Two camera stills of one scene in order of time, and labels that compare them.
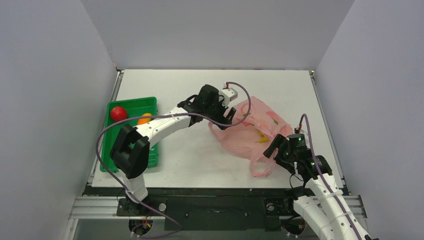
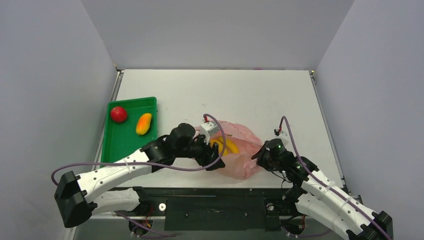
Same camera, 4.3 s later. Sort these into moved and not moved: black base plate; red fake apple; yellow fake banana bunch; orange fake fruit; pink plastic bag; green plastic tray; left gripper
Moved: pink plastic bag; left gripper; yellow fake banana bunch
Not moved: orange fake fruit; green plastic tray; black base plate; red fake apple
